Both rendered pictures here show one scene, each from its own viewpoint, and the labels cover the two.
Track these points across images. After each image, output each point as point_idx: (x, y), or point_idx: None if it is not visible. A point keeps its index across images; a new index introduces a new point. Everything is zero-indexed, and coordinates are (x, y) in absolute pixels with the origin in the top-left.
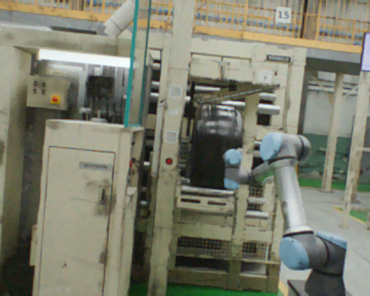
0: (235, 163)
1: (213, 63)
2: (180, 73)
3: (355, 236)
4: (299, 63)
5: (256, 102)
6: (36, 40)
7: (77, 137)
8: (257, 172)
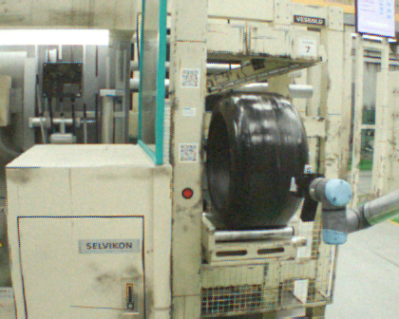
0: (345, 203)
1: (233, 29)
2: (195, 48)
3: (368, 233)
4: (335, 28)
5: (286, 83)
6: None
7: (67, 196)
8: (374, 212)
